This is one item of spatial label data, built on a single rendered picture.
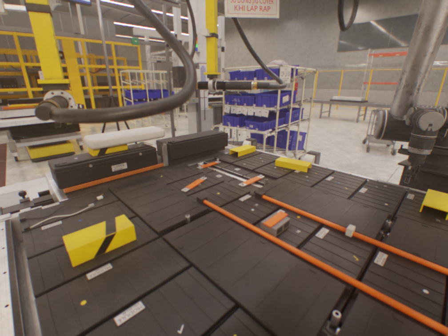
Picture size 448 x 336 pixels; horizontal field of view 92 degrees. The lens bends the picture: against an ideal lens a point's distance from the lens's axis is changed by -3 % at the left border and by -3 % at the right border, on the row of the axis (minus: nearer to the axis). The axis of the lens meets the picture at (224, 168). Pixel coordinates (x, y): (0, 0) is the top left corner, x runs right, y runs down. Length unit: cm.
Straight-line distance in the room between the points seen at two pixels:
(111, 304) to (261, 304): 28
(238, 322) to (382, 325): 25
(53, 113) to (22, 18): 1534
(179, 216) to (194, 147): 64
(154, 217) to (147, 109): 35
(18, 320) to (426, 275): 83
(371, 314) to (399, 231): 33
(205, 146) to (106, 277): 93
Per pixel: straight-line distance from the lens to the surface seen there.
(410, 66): 168
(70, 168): 105
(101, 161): 107
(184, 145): 124
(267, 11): 157
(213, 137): 136
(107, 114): 51
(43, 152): 557
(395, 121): 179
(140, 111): 51
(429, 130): 152
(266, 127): 348
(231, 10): 149
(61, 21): 1616
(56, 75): 89
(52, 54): 90
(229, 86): 136
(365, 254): 68
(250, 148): 135
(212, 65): 139
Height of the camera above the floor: 139
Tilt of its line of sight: 20 degrees down
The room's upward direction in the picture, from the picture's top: straight up
